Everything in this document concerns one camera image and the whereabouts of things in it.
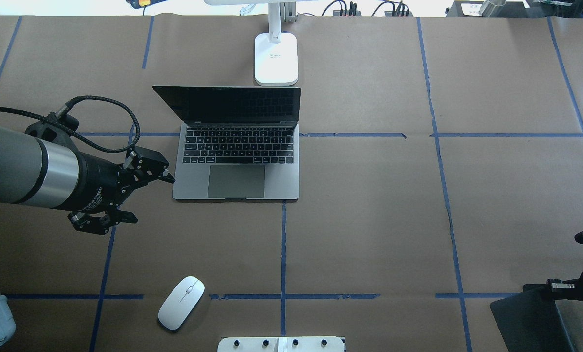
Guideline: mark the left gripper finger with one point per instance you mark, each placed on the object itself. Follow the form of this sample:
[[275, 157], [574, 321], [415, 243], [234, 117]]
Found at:
[[87, 223], [143, 166]]

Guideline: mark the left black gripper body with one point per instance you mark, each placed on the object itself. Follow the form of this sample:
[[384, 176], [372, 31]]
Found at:
[[97, 184]]

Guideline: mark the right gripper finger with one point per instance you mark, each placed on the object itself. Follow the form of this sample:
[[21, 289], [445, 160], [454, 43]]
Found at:
[[554, 289]]

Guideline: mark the black mouse pad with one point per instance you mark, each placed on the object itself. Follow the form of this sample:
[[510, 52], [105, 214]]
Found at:
[[531, 322]]

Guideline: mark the grey laptop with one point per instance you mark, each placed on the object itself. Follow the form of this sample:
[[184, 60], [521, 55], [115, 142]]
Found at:
[[236, 142]]

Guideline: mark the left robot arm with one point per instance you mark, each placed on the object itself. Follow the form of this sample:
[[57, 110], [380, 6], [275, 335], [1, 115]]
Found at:
[[55, 174]]

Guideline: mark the white computer mouse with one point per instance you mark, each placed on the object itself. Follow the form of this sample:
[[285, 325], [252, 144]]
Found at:
[[181, 302]]

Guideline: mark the white desk lamp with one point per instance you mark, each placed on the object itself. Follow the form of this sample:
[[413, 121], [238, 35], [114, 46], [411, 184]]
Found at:
[[275, 52]]

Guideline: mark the red yellow emergency stop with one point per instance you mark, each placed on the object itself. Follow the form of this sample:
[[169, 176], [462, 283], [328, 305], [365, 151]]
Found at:
[[140, 4]]

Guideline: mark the black box with label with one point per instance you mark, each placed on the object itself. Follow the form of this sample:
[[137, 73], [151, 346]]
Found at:
[[469, 8]]

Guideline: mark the silver metal cylinder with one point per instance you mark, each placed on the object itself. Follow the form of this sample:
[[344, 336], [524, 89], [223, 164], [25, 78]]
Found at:
[[491, 8]]

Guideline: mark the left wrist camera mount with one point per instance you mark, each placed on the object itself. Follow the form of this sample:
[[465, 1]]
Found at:
[[53, 132]]

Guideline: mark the aluminium frame post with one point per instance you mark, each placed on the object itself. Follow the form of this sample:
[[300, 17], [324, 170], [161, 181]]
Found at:
[[288, 11]]

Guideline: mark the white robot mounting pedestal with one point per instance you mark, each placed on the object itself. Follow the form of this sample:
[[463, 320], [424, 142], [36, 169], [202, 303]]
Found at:
[[283, 344]]

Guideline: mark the left black cable hub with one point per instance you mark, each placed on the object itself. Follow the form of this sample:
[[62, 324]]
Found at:
[[341, 8]]

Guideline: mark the black cable hub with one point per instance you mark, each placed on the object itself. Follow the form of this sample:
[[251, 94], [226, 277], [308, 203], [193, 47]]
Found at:
[[341, 8], [391, 8]]

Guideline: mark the right black cable hub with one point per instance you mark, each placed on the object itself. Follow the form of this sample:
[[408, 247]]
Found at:
[[391, 8]]

